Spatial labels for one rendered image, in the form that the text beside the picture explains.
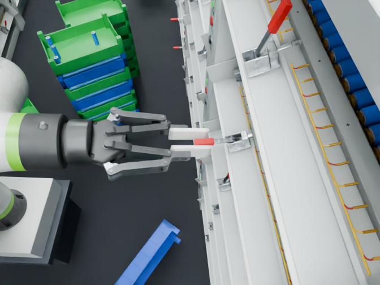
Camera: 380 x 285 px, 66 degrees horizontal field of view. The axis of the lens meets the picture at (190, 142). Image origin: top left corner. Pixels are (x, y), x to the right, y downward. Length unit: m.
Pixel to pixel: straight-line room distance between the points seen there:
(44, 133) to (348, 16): 0.41
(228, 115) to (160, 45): 1.55
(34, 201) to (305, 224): 1.03
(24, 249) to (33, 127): 0.72
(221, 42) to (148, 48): 1.54
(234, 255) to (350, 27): 0.56
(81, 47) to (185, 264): 1.06
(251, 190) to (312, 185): 0.21
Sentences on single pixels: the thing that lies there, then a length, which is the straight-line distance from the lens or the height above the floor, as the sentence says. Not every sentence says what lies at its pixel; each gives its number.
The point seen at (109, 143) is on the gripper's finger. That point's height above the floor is 0.97.
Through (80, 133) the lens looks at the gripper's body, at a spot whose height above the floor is 1.00.
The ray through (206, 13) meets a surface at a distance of 0.80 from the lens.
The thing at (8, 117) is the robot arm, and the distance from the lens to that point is 0.51.
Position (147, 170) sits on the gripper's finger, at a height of 0.94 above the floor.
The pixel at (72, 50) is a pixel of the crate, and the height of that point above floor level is 0.48.
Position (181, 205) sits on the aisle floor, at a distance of 1.44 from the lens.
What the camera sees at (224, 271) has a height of 0.51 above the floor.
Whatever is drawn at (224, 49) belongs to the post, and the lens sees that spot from 0.58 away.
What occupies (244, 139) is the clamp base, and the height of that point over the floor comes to 0.94.
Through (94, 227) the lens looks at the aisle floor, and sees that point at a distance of 1.48.
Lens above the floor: 1.37
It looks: 60 degrees down
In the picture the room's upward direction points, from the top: straight up
